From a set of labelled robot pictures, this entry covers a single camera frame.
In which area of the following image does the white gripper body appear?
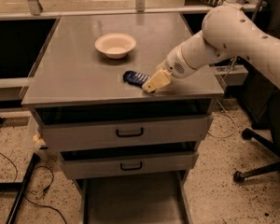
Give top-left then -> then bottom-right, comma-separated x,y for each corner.
164,46 -> 196,78

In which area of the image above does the blue rxbar blueberry wrapper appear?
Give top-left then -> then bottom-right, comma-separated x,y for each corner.
123,71 -> 150,88

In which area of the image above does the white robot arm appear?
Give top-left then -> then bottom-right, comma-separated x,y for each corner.
142,5 -> 280,92

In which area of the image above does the grey drawer cabinet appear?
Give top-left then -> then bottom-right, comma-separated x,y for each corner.
22,13 -> 223,224

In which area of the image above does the upper grey drawer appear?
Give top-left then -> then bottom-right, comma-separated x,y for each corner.
39,115 -> 213,151

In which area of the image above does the grey drawer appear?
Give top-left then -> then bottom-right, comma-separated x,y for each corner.
39,115 -> 213,151
61,151 -> 199,179

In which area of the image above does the lower grey drawer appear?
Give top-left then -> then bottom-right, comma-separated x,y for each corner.
61,151 -> 199,179

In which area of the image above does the white paper bowl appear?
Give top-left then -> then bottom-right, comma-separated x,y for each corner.
95,33 -> 136,59

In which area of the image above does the black office chair base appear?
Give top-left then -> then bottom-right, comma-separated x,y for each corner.
233,91 -> 280,184

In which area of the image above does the black metal floor bar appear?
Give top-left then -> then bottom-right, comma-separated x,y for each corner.
0,153 -> 40,224

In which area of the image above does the black floor cable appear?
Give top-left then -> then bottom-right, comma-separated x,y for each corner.
0,145 -> 69,224

